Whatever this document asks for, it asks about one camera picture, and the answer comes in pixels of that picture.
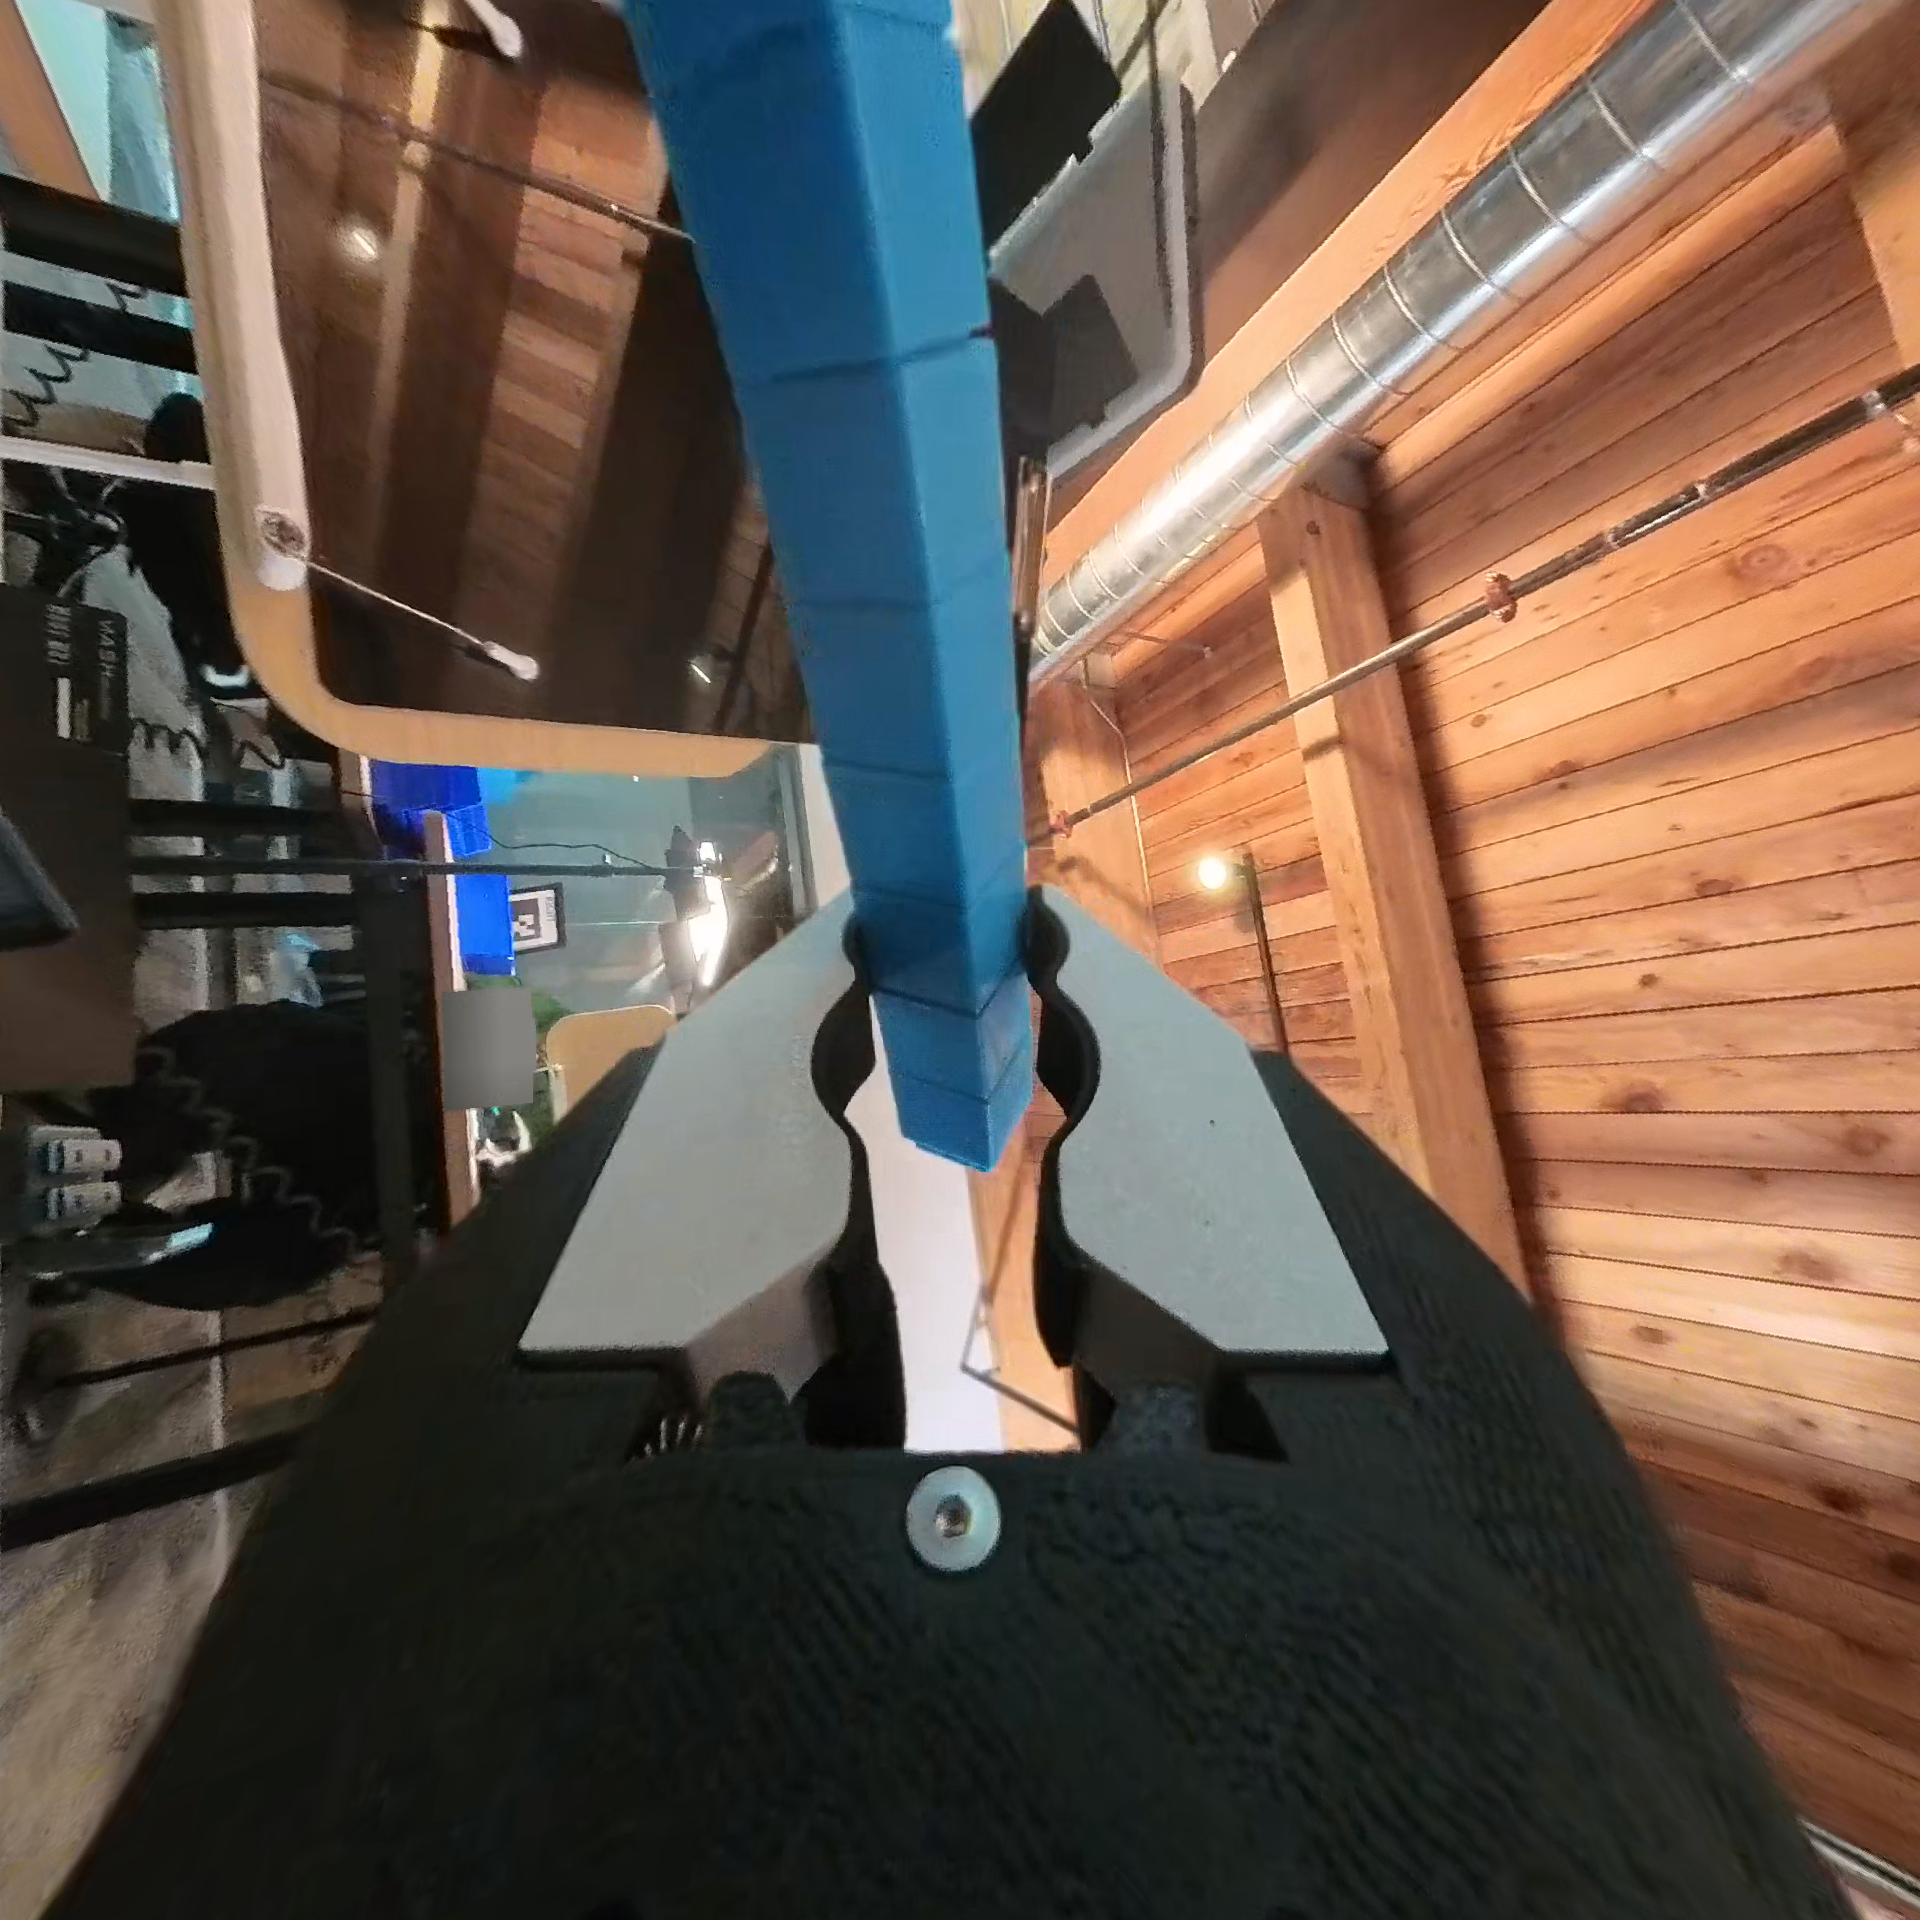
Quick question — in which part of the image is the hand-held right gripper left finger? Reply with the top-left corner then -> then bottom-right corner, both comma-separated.
519,897 -> 913,1454

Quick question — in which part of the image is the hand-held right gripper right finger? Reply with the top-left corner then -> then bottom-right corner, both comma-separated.
1024,886 -> 1392,1454

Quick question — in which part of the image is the blue linked cube stick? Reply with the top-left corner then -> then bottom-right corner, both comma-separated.
620,0 -> 1043,1173

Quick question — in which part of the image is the blue plastic bin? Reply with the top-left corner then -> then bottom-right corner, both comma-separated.
363,762 -> 484,863
449,867 -> 522,982

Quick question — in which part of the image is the glass room window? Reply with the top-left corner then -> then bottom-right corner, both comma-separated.
450,766 -> 826,1038

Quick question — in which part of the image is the black ceiling pipe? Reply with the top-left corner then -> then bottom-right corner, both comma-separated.
1047,373 -> 1920,841

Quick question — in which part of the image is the wooden framed mirror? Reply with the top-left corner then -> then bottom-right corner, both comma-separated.
152,0 -> 1052,784

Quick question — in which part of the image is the dark cardboard box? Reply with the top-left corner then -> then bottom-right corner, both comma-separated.
0,584 -> 136,1089

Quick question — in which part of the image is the black coiled cable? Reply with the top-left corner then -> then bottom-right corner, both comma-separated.
134,1021 -> 384,1307

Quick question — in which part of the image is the large silver ventilation duct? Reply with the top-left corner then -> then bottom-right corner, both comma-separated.
1024,0 -> 1828,695

